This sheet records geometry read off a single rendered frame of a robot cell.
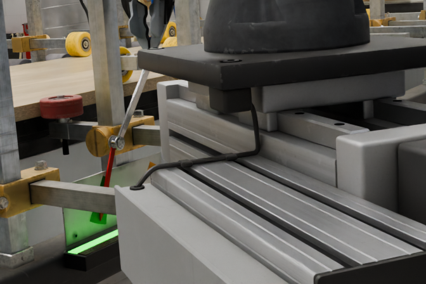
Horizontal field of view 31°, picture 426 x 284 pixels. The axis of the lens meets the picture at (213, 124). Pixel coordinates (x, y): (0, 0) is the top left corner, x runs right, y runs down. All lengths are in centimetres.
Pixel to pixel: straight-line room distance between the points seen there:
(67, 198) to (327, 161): 67
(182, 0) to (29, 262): 60
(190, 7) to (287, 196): 105
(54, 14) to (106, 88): 405
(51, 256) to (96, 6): 42
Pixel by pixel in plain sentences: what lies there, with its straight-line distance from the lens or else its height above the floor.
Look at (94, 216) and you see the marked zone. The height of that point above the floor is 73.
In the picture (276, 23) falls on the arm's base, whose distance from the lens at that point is 64.
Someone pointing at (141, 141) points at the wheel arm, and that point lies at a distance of 136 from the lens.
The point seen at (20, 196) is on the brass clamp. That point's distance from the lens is 119.
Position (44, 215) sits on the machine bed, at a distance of 155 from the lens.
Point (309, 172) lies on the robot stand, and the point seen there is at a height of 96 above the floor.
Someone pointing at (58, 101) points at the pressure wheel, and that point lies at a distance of 146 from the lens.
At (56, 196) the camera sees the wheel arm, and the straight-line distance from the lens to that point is 117.
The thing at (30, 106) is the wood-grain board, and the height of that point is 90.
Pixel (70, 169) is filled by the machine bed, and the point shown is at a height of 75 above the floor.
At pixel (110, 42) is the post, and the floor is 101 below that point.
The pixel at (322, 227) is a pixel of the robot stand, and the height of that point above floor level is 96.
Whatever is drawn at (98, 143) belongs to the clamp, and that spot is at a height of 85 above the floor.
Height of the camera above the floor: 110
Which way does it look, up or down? 10 degrees down
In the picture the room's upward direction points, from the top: 4 degrees counter-clockwise
